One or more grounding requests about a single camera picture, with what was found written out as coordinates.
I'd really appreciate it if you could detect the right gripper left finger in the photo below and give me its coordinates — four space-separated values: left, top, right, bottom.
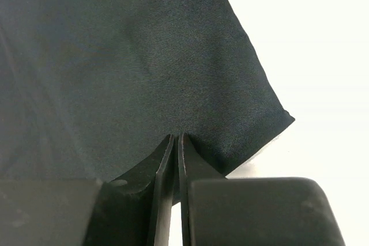
1 135 175 245

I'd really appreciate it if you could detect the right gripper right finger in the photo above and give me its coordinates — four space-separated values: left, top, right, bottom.
178 134 344 246

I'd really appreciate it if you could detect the black cloth placemat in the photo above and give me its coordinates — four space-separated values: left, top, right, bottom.
1 0 294 181

